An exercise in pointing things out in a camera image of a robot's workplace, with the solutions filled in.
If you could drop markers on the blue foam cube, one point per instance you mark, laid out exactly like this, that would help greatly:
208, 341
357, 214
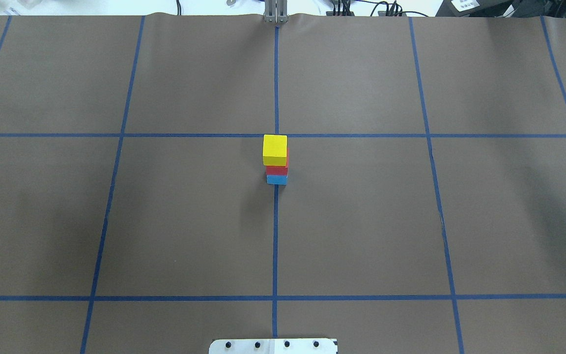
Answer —
277, 179

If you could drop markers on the red foam cube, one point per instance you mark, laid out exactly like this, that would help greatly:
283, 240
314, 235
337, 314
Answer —
273, 170

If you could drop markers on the yellow foam cube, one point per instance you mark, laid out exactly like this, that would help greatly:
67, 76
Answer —
274, 150

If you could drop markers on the aluminium frame post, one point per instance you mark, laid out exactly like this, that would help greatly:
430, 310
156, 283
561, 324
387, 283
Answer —
275, 11

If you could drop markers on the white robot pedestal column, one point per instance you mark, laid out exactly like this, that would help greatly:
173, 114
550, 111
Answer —
275, 346

